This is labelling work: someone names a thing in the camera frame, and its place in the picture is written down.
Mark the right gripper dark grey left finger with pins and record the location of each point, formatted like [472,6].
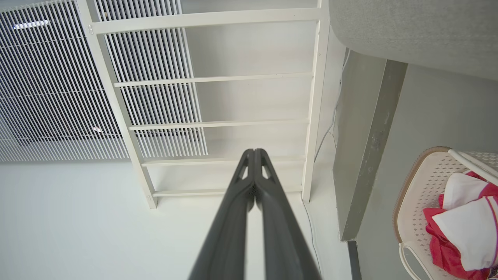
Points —
[229,233]

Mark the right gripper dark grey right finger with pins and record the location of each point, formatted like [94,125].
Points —
[280,233]

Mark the cream perforated laundry basket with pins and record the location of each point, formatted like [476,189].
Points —
[418,202]

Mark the white garment with red stripes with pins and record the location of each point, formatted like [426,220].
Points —
[470,233]

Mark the white metal shelf rack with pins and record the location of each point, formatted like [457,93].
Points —
[206,18]

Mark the white slatted window blind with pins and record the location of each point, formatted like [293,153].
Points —
[50,97]

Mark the grey fabric sofa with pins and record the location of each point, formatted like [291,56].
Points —
[420,31]

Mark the grey concrete wall beam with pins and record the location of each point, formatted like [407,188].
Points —
[362,155]

